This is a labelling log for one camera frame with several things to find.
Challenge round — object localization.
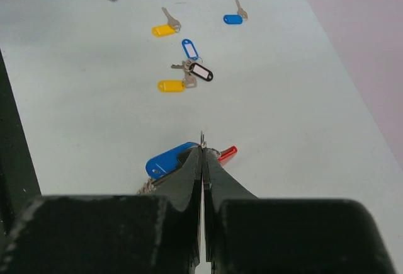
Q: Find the solid blue tag key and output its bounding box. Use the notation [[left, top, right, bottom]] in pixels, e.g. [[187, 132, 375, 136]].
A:
[[223, 0, 248, 25]]

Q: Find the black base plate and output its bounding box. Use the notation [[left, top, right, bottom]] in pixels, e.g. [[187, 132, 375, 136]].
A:
[[0, 59, 41, 235]]

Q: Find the red handled keyring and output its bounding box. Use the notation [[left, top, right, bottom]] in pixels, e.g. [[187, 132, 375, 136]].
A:
[[137, 130, 239, 195]]

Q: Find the black frame key tag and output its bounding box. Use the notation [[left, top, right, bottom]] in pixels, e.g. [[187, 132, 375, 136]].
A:
[[171, 59, 213, 83]]

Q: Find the yellow tag key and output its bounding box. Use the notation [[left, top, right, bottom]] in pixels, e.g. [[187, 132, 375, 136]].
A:
[[151, 7, 181, 38], [157, 72, 197, 93]]

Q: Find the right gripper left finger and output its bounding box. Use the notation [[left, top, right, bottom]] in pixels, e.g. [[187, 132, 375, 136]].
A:
[[1, 148, 202, 273]]

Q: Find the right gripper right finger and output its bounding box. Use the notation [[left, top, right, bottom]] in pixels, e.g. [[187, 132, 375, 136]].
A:
[[203, 149, 395, 273]]

